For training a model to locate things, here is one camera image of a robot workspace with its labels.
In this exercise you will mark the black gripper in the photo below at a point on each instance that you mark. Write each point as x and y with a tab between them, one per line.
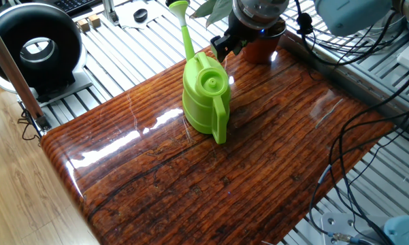
248	34

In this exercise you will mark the green plastic watering can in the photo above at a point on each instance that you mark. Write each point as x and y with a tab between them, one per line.
200	102

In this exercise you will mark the green leafy plant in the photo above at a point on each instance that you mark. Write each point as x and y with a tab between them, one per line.
217	8

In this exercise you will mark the terracotta plant pot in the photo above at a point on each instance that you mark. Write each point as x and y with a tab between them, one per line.
262	52

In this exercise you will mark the white paper sheet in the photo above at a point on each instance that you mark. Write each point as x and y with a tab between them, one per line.
158	13

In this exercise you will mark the small black round cap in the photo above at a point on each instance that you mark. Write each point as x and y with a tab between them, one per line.
140	15

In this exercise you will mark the small wooden cube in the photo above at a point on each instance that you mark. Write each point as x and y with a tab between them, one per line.
95	21
83	25

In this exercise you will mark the black keyboard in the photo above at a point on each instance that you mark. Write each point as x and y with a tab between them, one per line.
71	5

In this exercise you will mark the wood grain board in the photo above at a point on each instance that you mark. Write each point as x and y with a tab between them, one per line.
156	190

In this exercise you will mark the silver robot mounting plate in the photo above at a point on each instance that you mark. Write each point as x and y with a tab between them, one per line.
340	221

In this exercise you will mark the aluminium upright post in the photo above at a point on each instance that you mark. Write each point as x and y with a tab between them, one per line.
110	13

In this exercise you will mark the brown diagonal frame bar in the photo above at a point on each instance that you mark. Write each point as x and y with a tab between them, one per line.
10	68

